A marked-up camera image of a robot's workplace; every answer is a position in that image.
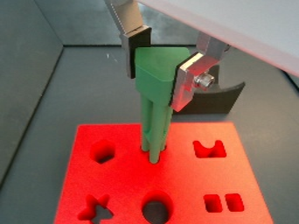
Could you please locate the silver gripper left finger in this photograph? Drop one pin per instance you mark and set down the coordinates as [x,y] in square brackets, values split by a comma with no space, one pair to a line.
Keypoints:
[135,33]

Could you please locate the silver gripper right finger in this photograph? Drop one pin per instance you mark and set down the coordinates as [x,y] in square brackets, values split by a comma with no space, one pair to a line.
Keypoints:
[191,74]

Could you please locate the green three prong peg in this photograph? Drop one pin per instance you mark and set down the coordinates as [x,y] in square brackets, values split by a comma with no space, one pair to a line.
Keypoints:
[155,66]

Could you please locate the black curved cradle block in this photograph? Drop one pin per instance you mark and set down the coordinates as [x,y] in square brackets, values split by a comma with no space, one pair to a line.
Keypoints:
[217,100]

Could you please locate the red shape sorting block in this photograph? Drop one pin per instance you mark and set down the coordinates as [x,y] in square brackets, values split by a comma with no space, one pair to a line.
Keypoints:
[202,179]

